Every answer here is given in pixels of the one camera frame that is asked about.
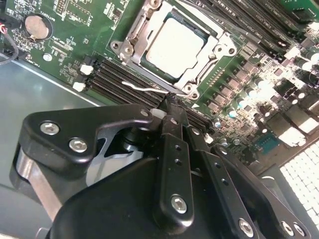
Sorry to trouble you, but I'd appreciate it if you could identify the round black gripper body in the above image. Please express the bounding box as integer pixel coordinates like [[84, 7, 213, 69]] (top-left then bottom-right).
[[52, 155, 232, 239]]

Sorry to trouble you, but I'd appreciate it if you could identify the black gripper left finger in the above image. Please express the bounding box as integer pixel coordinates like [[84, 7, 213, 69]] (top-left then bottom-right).
[[9, 96, 195, 234]]

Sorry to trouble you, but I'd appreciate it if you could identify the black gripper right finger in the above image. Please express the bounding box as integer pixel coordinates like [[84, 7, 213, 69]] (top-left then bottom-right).
[[174, 96, 312, 239]]

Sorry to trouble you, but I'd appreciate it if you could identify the thin wire locking lever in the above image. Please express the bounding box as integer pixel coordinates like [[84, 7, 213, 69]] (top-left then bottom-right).
[[121, 80, 197, 99], [184, 0, 241, 34]]

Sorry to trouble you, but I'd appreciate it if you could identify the metal socket cover frame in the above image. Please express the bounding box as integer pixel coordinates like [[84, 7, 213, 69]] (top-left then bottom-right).
[[124, 0, 226, 92]]

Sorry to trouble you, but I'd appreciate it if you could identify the silver-topped CPU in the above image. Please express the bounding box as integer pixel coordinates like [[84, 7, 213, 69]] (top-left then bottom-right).
[[140, 16, 209, 84]]

